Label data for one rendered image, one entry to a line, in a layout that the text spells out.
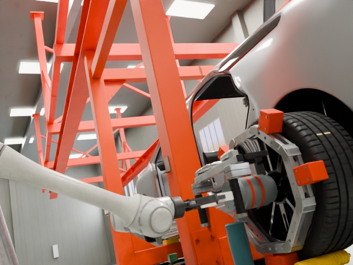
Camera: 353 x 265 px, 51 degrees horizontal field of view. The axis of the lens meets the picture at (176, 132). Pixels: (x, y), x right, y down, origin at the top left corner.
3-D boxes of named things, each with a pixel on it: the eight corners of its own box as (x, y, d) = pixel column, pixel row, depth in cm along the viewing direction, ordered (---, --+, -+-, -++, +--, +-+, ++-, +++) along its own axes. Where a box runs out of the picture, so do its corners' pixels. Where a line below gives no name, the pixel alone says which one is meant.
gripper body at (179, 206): (169, 220, 133) (192, 215, 136) (177, 217, 125) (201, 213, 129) (165, 200, 135) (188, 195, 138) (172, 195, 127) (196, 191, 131)
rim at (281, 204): (373, 230, 147) (334, 111, 160) (329, 242, 138) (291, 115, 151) (294, 237, 192) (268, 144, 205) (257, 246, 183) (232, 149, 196)
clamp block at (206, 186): (214, 190, 173) (211, 179, 174) (197, 193, 169) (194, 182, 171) (209, 192, 177) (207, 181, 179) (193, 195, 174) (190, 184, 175)
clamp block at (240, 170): (252, 173, 143) (248, 160, 144) (231, 177, 139) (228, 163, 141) (245, 176, 147) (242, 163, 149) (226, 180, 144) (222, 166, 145)
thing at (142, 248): (184, 256, 387) (177, 223, 396) (136, 268, 367) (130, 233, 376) (179, 257, 402) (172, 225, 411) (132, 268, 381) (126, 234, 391)
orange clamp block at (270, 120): (282, 132, 156) (284, 111, 153) (267, 134, 153) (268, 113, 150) (271, 128, 162) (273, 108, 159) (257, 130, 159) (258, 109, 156)
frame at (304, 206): (331, 247, 135) (287, 109, 149) (317, 251, 132) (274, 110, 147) (253, 253, 183) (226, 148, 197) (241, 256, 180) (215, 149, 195)
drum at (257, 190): (282, 201, 158) (273, 169, 162) (240, 210, 150) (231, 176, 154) (265, 206, 171) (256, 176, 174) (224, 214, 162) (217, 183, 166)
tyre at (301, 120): (397, 250, 138) (342, 87, 155) (351, 264, 129) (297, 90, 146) (289, 253, 197) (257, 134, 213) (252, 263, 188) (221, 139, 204)
